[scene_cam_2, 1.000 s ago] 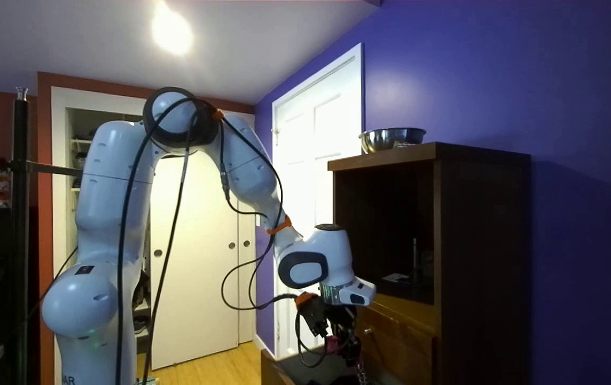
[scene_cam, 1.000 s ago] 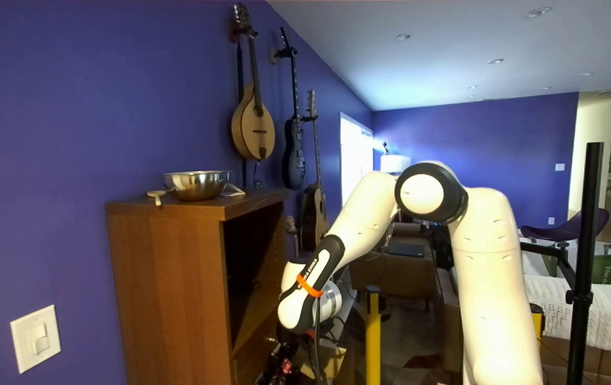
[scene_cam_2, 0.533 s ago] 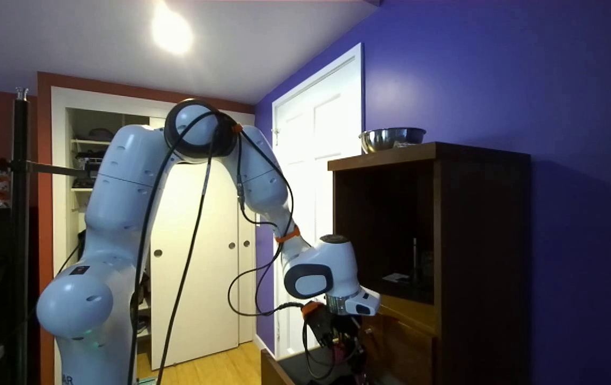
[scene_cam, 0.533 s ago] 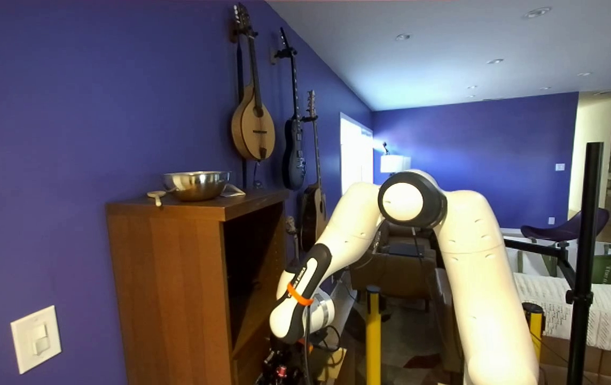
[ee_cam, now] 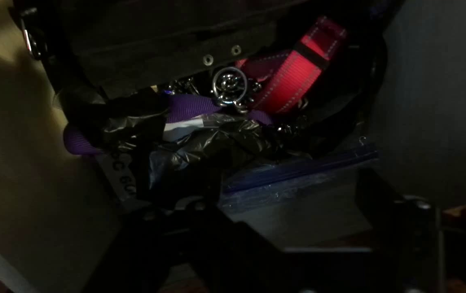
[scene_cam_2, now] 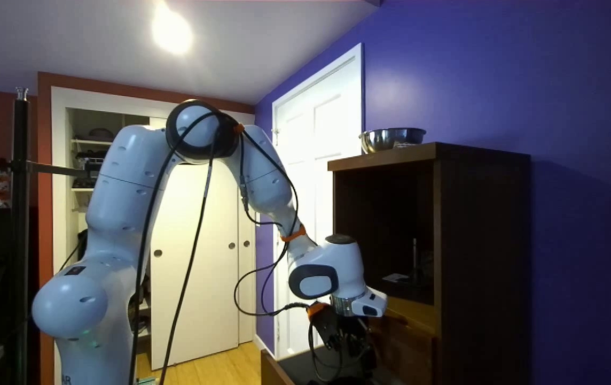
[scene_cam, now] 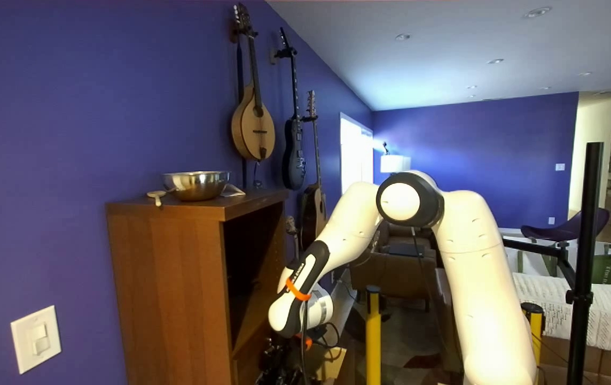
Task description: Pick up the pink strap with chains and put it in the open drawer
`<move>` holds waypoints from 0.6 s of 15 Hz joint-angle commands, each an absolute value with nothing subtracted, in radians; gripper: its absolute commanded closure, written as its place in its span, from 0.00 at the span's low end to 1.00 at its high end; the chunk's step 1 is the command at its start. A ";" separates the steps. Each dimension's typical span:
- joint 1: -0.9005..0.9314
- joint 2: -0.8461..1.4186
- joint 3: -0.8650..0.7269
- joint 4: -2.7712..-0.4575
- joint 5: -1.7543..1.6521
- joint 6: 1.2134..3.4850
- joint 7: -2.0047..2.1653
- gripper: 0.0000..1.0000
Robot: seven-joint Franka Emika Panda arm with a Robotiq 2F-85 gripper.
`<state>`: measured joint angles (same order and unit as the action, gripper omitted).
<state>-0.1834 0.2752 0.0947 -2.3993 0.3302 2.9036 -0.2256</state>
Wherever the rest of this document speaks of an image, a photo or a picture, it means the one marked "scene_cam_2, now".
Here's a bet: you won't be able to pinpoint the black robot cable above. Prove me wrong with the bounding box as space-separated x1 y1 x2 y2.
126 105 225 385

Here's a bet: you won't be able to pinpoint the white panel door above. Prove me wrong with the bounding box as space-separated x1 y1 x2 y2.
269 43 367 358

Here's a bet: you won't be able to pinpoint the thin black looping cable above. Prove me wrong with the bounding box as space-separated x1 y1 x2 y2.
230 126 337 321

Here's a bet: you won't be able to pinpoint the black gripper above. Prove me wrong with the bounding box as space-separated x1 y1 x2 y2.
315 310 380 381

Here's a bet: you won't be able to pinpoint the brown wooden cabinet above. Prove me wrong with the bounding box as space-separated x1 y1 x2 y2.
258 141 535 385

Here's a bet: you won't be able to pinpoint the silver metal bowl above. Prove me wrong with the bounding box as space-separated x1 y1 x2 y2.
358 126 430 155

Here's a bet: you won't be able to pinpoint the round ceiling light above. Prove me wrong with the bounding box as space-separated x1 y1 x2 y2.
149 2 199 58

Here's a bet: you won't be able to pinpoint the open wooden drawer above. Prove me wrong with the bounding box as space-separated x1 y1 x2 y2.
258 340 367 385

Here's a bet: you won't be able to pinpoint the black stand pole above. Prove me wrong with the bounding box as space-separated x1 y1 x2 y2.
8 88 33 385

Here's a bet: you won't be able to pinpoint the orange strap on arm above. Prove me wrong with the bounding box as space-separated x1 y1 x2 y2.
279 224 307 246

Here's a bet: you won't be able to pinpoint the white closet shelves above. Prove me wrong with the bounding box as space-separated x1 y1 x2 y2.
69 106 151 216

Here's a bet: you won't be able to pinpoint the white closet doors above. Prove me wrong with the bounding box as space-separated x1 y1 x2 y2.
147 118 258 372

